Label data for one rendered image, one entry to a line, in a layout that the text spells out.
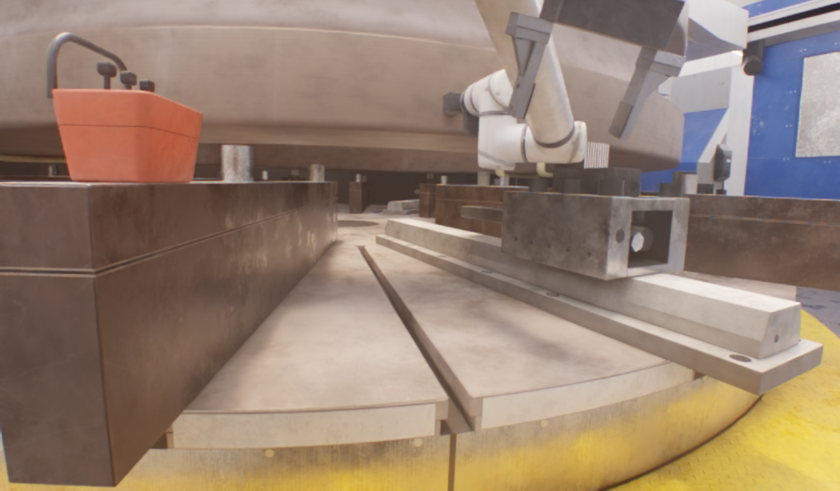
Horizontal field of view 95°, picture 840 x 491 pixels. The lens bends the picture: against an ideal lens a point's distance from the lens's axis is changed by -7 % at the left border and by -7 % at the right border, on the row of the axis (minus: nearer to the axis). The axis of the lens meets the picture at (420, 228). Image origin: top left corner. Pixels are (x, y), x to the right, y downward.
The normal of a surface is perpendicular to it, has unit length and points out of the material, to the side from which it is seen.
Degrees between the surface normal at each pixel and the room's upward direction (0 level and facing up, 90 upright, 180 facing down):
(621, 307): 90
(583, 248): 90
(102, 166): 97
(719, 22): 90
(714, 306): 71
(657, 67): 113
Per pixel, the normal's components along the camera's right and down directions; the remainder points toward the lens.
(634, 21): 0.11, 0.50
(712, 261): -0.66, 0.07
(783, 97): -0.91, 0.02
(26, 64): -0.20, 0.11
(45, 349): 0.07, 0.11
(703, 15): 0.42, 0.11
